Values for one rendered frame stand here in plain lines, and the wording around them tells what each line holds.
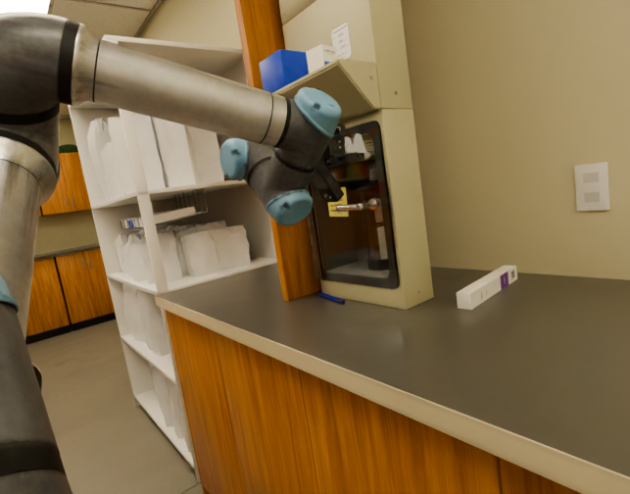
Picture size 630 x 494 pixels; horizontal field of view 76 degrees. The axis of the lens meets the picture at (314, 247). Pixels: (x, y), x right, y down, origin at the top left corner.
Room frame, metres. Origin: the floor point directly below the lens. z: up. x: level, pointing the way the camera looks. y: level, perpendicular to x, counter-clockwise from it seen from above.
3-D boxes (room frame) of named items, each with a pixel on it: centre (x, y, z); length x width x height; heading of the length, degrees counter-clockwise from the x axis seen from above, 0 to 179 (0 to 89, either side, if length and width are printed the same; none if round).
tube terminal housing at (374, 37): (1.13, -0.20, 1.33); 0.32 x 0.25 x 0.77; 37
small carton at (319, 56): (0.98, -0.08, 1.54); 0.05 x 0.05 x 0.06; 45
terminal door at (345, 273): (1.05, -0.09, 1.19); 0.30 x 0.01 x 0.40; 37
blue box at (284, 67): (1.10, 0.00, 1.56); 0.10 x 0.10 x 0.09; 37
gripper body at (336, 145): (0.87, -0.04, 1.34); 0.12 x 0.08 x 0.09; 127
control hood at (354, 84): (1.02, -0.05, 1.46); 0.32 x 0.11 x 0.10; 37
